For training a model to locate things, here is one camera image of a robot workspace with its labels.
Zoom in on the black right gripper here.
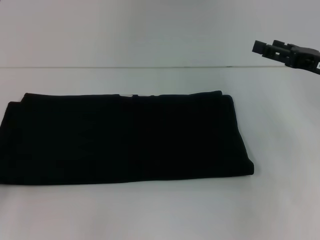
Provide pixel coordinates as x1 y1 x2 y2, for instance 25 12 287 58
251 39 320 76

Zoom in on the black t-shirt with pink print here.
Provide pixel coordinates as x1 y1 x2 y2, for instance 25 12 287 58
0 90 256 187

